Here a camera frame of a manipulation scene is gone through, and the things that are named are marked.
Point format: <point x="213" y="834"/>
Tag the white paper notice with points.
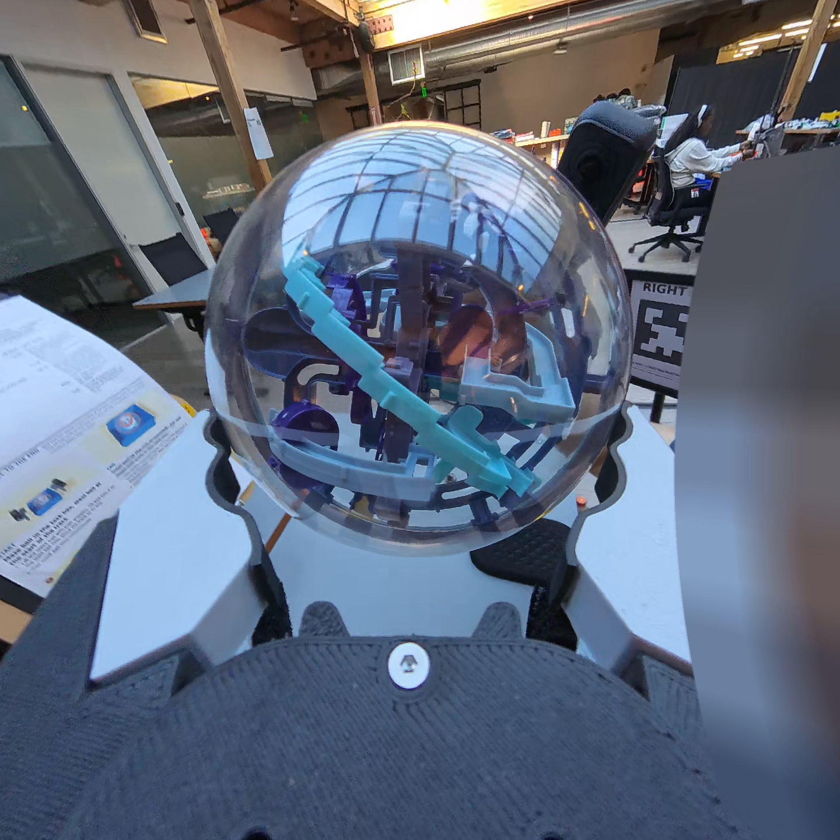
<point x="258" y="133"/>

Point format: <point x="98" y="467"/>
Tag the clear plastic maze ball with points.
<point x="420" y="341"/>

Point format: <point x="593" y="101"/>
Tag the grey work table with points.
<point x="177" y="292"/>

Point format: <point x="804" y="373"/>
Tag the printed instruction sheet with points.
<point x="65" y="407"/>

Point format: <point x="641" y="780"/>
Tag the black office chair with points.
<point x="673" y="213"/>

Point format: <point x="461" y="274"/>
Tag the black framed marker sign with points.
<point x="659" y="334"/>

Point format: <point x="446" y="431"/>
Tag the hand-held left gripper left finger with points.
<point x="170" y="564"/>

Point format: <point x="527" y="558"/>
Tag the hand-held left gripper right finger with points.
<point x="640" y="564"/>

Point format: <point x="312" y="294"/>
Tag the metal air vent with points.
<point x="405" y="64"/>

